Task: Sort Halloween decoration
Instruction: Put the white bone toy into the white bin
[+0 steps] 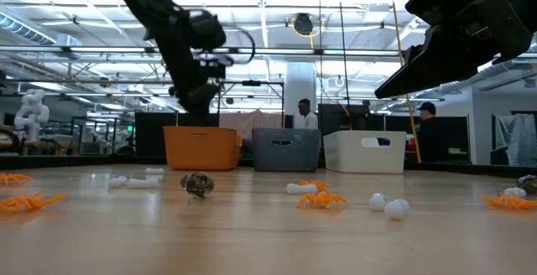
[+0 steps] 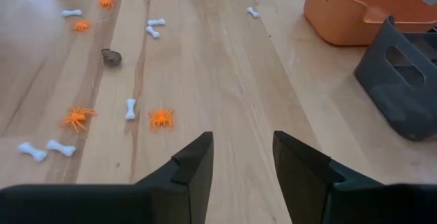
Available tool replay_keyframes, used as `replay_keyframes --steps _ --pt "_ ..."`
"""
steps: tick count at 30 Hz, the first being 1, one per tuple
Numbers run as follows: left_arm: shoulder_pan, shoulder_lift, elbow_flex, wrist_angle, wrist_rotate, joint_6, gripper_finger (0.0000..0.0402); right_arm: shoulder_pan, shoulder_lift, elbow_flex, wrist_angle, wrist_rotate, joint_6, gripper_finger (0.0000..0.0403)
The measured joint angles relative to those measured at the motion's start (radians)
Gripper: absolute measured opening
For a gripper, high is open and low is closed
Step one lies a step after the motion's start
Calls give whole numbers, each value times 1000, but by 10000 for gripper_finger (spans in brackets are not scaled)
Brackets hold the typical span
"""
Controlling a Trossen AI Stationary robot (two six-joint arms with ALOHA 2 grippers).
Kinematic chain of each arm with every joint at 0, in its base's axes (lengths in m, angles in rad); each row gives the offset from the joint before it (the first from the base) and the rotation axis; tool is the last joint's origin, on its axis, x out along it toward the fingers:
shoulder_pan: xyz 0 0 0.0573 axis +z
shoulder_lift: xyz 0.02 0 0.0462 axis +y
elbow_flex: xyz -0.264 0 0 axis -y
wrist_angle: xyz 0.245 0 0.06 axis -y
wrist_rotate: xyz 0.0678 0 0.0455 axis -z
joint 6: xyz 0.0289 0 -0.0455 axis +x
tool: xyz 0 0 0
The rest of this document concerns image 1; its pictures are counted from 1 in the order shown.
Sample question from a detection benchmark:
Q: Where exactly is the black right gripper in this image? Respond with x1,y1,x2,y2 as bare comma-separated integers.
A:
374,0,533,99

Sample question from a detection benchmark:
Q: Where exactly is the dark grey plastic bin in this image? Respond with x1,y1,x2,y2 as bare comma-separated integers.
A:
251,127,322,173

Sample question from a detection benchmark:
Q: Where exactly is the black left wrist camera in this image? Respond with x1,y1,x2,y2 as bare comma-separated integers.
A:
187,9,227,53

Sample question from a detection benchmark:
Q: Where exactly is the black partition panel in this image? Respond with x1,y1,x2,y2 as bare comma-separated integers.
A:
368,114,470,155
133,112,220,158

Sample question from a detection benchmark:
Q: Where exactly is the grey cloth cover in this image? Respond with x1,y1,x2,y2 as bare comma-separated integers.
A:
494,113,537,167

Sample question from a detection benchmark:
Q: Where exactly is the person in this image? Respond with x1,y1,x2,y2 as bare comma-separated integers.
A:
297,97,320,131
414,101,446,163

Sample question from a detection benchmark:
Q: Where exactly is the long yellow cable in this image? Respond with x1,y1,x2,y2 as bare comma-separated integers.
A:
388,0,422,163

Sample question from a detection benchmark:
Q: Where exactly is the black ceiling cable reel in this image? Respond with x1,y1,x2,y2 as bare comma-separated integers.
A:
292,12,315,36

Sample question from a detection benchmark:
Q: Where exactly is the black cabinet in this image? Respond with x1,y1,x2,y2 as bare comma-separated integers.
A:
317,103,370,132

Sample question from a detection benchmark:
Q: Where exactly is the black aluminium table frame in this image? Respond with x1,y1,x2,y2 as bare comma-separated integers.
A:
0,153,537,179

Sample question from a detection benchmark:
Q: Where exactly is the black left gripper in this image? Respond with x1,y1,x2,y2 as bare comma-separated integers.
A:
157,35,234,127

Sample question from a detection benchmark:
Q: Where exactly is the small brown plastic skull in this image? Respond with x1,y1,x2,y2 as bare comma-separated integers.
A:
180,171,216,199
516,174,537,196

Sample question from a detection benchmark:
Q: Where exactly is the orange plastic bin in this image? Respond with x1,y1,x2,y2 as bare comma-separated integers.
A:
163,125,243,172

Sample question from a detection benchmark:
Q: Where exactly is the small orange plastic spider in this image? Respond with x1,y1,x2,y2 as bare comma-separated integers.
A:
296,190,347,210
298,179,331,191
0,190,68,215
482,193,537,211
0,172,34,185

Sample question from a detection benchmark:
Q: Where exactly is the white plastic bin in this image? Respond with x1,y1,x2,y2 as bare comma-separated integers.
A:
322,130,407,174

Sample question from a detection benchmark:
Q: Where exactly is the long ceiling light bar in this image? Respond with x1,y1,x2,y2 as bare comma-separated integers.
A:
0,44,402,56

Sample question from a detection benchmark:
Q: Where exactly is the black metal frame stand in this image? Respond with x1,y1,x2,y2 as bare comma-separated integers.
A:
216,80,285,129

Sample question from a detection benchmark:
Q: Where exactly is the pink curtain cloth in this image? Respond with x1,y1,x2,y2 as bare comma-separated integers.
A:
218,109,286,158

